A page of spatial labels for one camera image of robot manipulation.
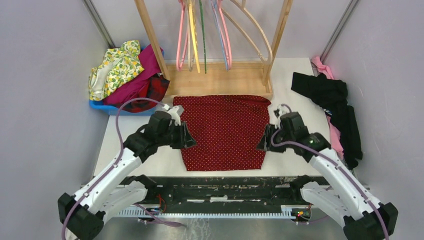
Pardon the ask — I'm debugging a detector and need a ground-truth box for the red polka dot skirt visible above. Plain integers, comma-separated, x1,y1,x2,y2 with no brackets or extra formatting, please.
173,95,271,172

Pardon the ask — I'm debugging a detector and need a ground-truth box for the purple cable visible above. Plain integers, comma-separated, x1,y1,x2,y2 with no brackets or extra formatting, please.
270,103,391,240
60,97,186,240

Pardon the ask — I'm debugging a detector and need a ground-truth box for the red black plaid garment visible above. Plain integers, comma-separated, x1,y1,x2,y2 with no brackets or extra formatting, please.
113,74,170,113

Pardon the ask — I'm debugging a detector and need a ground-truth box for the magenta garment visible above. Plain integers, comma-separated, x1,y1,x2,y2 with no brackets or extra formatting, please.
103,44,161,106

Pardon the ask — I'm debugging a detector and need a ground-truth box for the pink hanger left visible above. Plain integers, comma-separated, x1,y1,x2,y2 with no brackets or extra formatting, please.
175,0,189,71

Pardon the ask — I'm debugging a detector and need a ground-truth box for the pink garment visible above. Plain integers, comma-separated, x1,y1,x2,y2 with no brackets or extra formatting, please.
311,56,344,160

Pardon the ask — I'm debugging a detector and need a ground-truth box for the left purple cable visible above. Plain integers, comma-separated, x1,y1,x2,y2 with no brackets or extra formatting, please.
60,97,186,240

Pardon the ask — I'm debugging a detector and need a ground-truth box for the wooden hanger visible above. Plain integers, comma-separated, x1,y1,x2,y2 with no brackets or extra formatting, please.
221,0,274,65

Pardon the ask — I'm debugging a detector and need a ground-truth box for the lemon print garment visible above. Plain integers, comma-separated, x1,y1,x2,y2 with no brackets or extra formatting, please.
88,40,145,101

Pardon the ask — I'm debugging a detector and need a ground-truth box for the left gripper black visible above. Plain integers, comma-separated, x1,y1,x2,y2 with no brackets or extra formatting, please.
157,121,198,149

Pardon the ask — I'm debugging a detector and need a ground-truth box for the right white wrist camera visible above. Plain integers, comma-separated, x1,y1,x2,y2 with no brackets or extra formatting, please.
273,103,292,120

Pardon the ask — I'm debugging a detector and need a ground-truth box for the white cable duct strip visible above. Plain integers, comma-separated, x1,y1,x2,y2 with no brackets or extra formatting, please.
116,206,295,220

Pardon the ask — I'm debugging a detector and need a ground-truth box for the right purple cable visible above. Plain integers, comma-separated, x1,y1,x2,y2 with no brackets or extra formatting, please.
270,103,391,240

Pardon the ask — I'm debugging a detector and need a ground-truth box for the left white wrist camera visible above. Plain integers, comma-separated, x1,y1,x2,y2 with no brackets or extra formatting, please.
163,104,184,126

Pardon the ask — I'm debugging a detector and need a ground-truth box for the pink hanger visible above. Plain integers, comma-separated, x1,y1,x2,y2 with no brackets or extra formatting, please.
175,0,189,71
217,0,232,71

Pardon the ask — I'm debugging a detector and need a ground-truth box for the green hanger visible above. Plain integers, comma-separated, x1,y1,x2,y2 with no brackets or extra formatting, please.
198,0,207,74

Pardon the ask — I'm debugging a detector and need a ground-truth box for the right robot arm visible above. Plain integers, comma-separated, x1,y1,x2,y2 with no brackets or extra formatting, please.
256,110,399,240

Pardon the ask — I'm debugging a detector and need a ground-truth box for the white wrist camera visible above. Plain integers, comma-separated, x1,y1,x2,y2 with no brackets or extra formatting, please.
273,103,292,120
163,104,184,126

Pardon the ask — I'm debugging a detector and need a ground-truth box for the pink hanger right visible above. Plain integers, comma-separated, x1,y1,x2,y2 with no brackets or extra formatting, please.
217,0,232,71

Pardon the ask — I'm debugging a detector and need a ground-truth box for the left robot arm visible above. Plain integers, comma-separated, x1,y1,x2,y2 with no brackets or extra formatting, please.
58,105,196,240

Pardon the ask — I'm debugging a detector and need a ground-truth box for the light blue wire hanger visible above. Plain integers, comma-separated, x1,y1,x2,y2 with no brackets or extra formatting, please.
210,0,230,71

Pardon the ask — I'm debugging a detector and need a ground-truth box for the yellow hanger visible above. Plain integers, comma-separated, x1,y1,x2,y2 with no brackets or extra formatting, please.
187,0,201,73

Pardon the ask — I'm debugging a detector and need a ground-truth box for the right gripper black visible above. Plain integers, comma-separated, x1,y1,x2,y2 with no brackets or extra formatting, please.
255,123,294,153

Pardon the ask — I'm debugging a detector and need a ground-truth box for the wooden hanger rack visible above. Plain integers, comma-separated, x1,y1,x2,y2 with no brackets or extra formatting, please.
135,0,293,102

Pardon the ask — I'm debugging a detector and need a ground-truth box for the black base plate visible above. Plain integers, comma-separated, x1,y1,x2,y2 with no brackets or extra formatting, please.
122,174,332,215

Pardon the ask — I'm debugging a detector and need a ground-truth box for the blue plastic bin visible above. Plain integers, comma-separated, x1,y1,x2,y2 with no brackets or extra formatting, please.
88,100,155,116

